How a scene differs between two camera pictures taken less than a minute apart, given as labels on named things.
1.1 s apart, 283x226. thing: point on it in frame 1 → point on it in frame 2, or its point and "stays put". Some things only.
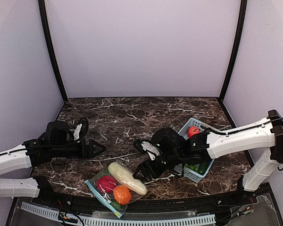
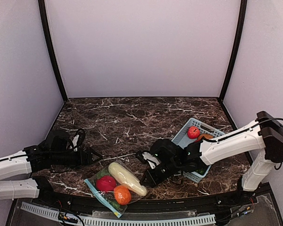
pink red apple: [192, 130] stays put
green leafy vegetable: [116, 205] → [104, 172]
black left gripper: [85, 149] → [84, 157]
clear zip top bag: [117, 186] stays put
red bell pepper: [106, 184] stays put
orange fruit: [122, 194] stays put
